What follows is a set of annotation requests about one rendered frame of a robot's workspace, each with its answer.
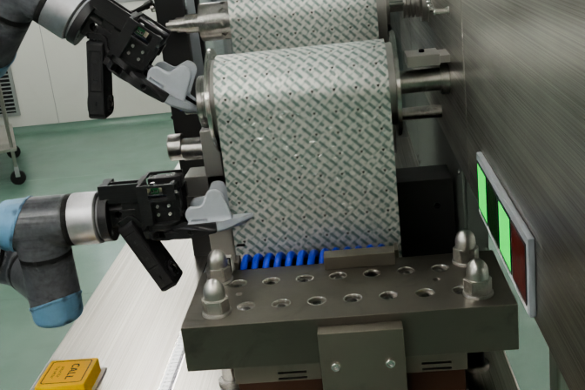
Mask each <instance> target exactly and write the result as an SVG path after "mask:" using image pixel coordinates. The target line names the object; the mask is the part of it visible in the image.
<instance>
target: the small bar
mask: <svg viewBox="0 0 585 390"><path fill-rule="evenodd" d="M324 265H325V270H331V269H342V268H353V267H364V266H386V265H395V254H394V248H393V245H390V246H378V247H368V248H356V249H345V250H334V251H324Z"/></svg>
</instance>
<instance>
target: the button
mask: <svg viewBox="0 0 585 390"><path fill-rule="evenodd" d="M100 372H101V369H100V365H99V361H98V358H89V359H77V360H53V361H52V362H51V363H50V364H49V365H48V367H47V368H46V370H45V372H44V374H43V375H42V377H41V378H40V380H39V381H38V383H37V384H36V386H35V390H91V389H92V388H93V386H94V384H95V382H96V380H97V378H98V375H99V374H100Z"/></svg>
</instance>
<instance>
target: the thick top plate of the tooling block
mask: <svg viewBox="0 0 585 390"><path fill-rule="evenodd" d="M479 257H480V259H482V260H483V261H484V262H485V263H486V264H487V267H488V274H489V276H491V277H492V289H493V290H494V295H493V296H492V297H491V298H489V299H483V300H474V299H468V298H466V297H464V295H463V293H462V292H463V289H464V285H463V279H464V278H465V277H466V267H463V266H456V265H454V264H453V262H452V259H453V254H452V253H446V254H435V255H424V256H413V257H401V258H395V265H386V266H364V267H353V268H342V269H331V270H325V265H324V263H323V264H312V265H301V266H279V267H268V268H257V269H245V270H234V271H233V273H232V276H233V281H232V282H230V283H229V284H226V285H224V288H225V294H226V295H227V296H228V298H229V303H230V307H231V308H232V312H231V313H230V314H229V315H228V316H226V317H224V318H222V319H206V318H204V317H203V314H202V312H203V306H202V298H204V294H203V289H204V285H205V282H206V280H207V275H206V272H202V274H201V277H200V279H199V282H198V285H197V288H196V290H195V293H194V294H193V297H192V301H191V304H190V305H189V308H188V311H187V313H186V316H185V319H184V321H183V324H182V326H181V328H180V330H181V335H182V340H183V345H184V350H185V360H186V365H187V371H188V372H195V371H208V370H220V369H233V368H247V367H260V366H284V365H298V364H311V363H320V359H319V344H318V336H317V332H318V326H337V325H349V324H361V323H373V322H386V321H398V320H401V321H402V325H403V333H404V344H405V355H406V357H413V356H427V355H440V354H453V353H478V352H491V351H504V350H516V349H519V323H518V304H517V302H516V300H515V298H514V295H513V293H512V291H511V289H510V287H509V284H508V282H507V280H506V278H505V276H504V273H503V271H502V269H501V267H500V265H499V263H498V260H497V258H496V257H495V255H494V252H493V250H490V251H479Z"/></svg>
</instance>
